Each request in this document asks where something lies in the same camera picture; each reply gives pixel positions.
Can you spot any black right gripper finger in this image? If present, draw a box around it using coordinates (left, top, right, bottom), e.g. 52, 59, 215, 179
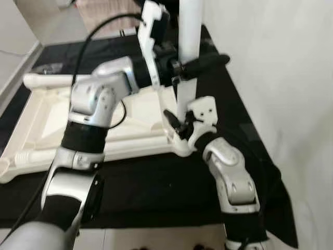
163, 108, 184, 132

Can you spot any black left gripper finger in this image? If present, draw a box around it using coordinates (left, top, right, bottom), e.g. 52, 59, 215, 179
180, 54, 231, 80

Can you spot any black tablecloth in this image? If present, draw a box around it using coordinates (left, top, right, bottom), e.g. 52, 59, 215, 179
0, 23, 300, 248

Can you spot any beige cloth covered side table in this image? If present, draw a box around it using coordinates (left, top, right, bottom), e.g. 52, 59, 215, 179
75, 0, 141, 29

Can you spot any clear tape strip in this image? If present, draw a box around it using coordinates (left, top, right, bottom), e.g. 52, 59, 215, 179
44, 64, 63, 73

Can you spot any cream plastic table top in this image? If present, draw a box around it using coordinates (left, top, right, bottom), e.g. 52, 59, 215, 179
0, 78, 206, 184

